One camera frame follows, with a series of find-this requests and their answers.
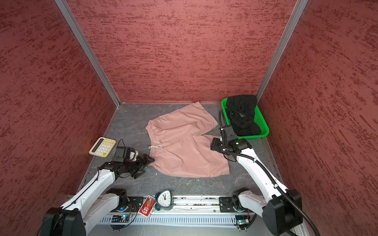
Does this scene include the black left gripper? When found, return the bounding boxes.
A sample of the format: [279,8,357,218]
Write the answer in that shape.
[123,153,155,179]

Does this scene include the pink drawstring shorts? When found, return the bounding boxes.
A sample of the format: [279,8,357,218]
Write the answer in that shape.
[146,102,230,178]

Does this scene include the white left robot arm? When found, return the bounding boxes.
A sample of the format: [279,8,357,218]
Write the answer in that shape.
[37,154,155,236]

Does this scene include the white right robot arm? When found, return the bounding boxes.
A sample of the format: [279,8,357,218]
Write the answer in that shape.
[210,138,307,236]

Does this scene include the black shorts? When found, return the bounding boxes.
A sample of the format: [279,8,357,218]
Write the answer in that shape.
[226,95,261,137]

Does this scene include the teal analog clock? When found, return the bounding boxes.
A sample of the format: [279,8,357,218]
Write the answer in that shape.
[155,189,173,211]

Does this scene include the red snack packet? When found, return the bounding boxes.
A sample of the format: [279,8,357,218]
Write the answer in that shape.
[138,195,156,218]

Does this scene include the cream desk calculator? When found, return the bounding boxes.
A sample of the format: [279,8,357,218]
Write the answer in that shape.
[89,137,117,158]

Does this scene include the green plastic basket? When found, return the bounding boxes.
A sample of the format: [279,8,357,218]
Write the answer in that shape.
[221,98,269,140]

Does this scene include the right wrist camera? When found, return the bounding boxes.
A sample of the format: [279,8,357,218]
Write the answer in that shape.
[220,125,238,143]

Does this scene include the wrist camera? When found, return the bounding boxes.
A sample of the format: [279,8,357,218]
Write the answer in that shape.
[113,147,139,162]
[220,125,238,143]

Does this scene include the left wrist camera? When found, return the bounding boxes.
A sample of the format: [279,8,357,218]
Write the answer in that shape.
[113,147,139,162]

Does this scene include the black corrugated cable hose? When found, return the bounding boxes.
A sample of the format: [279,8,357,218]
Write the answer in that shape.
[218,110,321,236]

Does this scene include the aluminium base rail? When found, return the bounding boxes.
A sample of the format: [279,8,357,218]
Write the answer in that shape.
[85,194,300,216]

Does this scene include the right aluminium corner post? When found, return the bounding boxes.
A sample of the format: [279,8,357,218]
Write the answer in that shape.
[256,0,308,102]

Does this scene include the aluminium corner post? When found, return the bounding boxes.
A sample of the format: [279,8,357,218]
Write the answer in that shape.
[55,0,122,108]
[256,0,308,102]

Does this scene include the left aluminium corner post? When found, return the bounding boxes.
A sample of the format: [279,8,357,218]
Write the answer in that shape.
[55,0,122,108]

